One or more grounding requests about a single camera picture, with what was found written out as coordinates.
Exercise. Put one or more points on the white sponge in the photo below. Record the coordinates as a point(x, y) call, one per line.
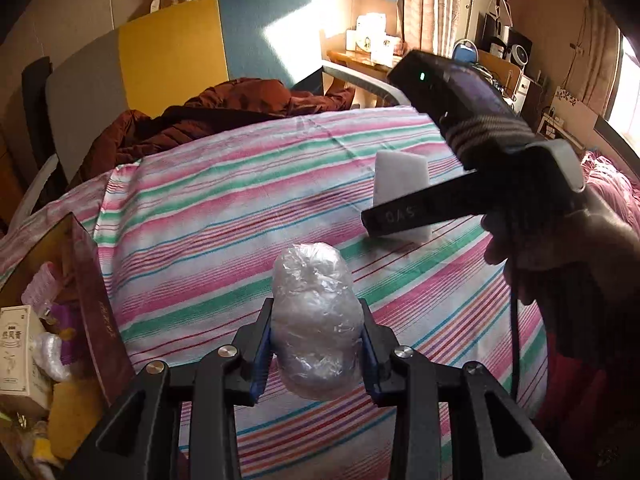
point(405, 180)

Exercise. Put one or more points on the checked curtain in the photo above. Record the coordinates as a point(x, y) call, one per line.
point(435, 5)

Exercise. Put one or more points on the white printed box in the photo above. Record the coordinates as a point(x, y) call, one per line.
point(20, 355)

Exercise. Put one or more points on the pink bubble pouch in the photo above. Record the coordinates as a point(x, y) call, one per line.
point(42, 285)

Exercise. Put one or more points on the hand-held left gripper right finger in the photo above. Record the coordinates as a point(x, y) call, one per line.
point(369, 355)

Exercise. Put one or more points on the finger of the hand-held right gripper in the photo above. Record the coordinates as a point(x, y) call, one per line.
point(425, 205)

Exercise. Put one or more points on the white boxes on desk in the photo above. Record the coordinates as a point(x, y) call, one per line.
point(372, 35)

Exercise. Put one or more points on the person's right hand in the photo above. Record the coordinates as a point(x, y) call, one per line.
point(560, 250)

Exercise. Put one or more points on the white round fan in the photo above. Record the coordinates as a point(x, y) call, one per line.
point(520, 55)

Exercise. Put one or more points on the dark red jacket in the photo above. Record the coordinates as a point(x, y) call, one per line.
point(210, 110)

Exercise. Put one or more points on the red clothing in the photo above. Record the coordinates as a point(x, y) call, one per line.
point(570, 395)

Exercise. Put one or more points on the grey bed rail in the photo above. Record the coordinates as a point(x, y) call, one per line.
point(365, 82)

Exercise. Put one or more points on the clear plastic bundle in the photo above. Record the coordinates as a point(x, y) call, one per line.
point(315, 320)

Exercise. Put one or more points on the purple bag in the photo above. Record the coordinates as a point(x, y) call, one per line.
point(65, 330)

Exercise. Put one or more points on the gold box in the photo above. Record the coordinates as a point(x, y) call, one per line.
point(95, 310)

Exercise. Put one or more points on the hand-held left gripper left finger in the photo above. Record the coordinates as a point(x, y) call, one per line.
point(261, 355)

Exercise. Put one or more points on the white bed rail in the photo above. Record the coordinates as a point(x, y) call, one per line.
point(32, 195)

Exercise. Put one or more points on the person's right forearm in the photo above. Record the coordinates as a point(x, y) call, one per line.
point(600, 360)

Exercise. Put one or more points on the yellow sponge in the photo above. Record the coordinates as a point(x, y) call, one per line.
point(75, 420)

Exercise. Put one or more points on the black post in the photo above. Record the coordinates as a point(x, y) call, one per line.
point(35, 115)

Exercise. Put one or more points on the pink quilt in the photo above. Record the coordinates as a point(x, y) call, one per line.
point(615, 185)

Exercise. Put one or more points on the wooden desk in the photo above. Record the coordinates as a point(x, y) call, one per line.
point(360, 60)

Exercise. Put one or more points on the small white pink bundle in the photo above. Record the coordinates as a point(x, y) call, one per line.
point(50, 357)

